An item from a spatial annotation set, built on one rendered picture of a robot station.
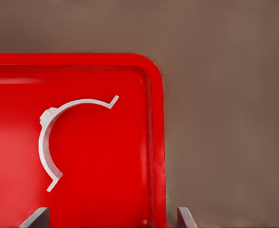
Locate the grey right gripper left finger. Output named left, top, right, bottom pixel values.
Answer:
left=18, top=207, right=51, bottom=228

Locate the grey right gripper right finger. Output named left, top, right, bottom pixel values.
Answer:
left=177, top=206, right=199, bottom=228

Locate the white pipe clamp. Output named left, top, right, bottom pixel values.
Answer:
left=38, top=95, right=120, bottom=192

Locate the red plastic tray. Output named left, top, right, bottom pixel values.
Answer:
left=0, top=52, right=167, bottom=228

